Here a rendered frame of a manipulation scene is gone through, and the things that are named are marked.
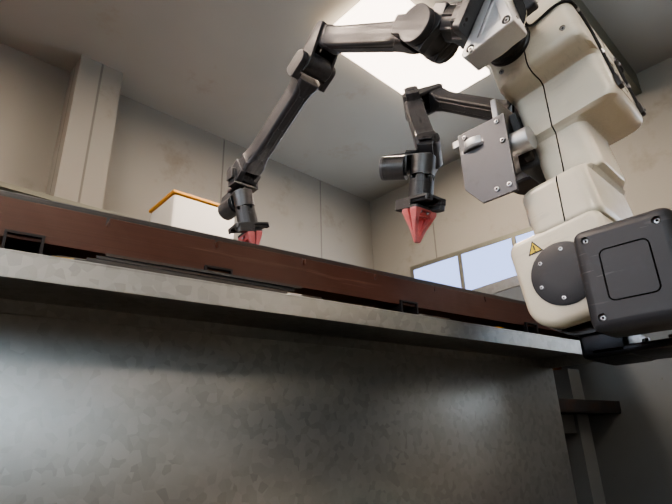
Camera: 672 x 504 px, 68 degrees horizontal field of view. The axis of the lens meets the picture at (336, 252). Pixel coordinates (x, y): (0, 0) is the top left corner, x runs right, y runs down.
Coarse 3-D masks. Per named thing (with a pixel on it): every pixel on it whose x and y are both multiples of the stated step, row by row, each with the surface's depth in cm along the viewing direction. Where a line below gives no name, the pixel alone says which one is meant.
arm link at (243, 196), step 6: (234, 192) 142; (240, 192) 142; (246, 192) 142; (234, 198) 142; (240, 198) 141; (246, 198) 142; (252, 198) 143; (234, 204) 143; (240, 204) 141; (246, 204) 142; (252, 204) 143
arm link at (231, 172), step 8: (232, 168) 143; (232, 176) 142; (232, 184) 143; (240, 184) 143; (248, 184) 145; (256, 184) 147; (232, 192) 147; (224, 200) 149; (224, 208) 146; (232, 208) 146; (224, 216) 148; (232, 216) 148
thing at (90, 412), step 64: (0, 320) 63; (64, 320) 67; (0, 384) 61; (64, 384) 65; (128, 384) 69; (192, 384) 74; (256, 384) 80; (320, 384) 87; (384, 384) 95; (448, 384) 105; (512, 384) 117; (0, 448) 59; (64, 448) 63; (128, 448) 67; (192, 448) 71; (256, 448) 77; (320, 448) 83; (384, 448) 90; (448, 448) 99; (512, 448) 110
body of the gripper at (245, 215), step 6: (240, 210) 141; (246, 210) 141; (252, 210) 141; (240, 216) 140; (246, 216) 140; (252, 216) 141; (240, 222) 138; (246, 222) 139; (252, 222) 140; (258, 222) 141; (264, 222) 142; (234, 228) 140; (258, 228) 145
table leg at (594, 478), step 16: (560, 384) 149; (576, 384) 148; (576, 416) 143; (576, 448) 141; (592, 448) 142; (576, 464) 140; (592, 464) 140; (576, 480) 140; (592, 480) 138; (576, 496) 139; (592, 496) 135
